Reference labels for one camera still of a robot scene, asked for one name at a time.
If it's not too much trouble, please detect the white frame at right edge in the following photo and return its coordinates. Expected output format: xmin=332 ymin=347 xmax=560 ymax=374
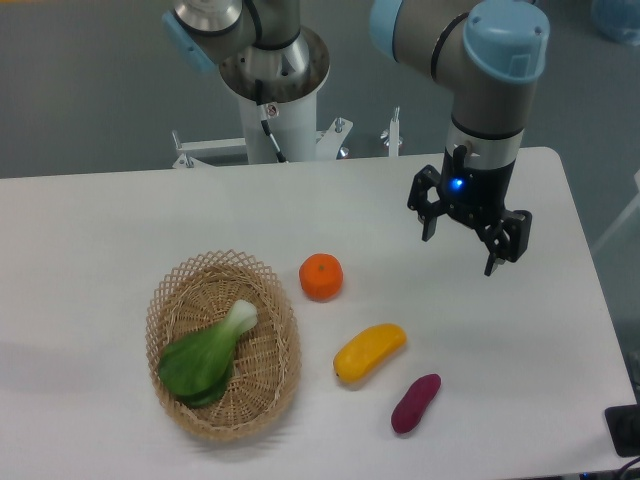
xmin=590 ymin=170 xmax=640 ymax=255

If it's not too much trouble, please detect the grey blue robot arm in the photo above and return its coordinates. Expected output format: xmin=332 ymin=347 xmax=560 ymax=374
xmin=162 ymin=1 xmax=550 ymax=273

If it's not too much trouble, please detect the blue bag in corner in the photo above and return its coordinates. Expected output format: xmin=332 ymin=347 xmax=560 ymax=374
xmin=591 ymin=0 xmax=639 ymax=46

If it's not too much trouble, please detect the purple sweet potato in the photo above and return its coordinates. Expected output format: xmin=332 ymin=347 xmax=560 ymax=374
xmin=390 ymin=373 xmax=442 ymax=435

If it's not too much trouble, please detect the woven wicker basket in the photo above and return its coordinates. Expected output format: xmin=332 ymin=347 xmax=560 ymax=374
xmin=145 ymin=250 xmax=301 ymax=442

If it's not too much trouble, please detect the green bok choy vegetable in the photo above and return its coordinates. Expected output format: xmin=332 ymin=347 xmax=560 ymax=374
xmin=158 ymin=300 xmax=258 ymax=408

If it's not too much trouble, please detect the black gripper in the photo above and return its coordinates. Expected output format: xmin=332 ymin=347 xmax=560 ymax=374
xmin=407 ymin=146 xmax=532 ymax=277

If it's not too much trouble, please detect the black device at table edge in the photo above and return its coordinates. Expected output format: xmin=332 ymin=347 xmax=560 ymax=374
xmin=604 ymin=404 xmax=639 ymax=457

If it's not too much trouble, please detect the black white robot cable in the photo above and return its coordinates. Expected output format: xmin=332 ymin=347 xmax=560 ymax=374
xmin=253 ymin=79 xmax=290 ymax=164

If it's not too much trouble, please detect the orange tangerine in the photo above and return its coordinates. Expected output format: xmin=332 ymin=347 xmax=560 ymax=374
xmin=299 ymin=253 xmax=344 ymax=302

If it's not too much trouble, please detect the yellow mango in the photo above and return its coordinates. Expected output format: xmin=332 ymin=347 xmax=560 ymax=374
xmin=333 ymin=323 xmax=407 ymax=384

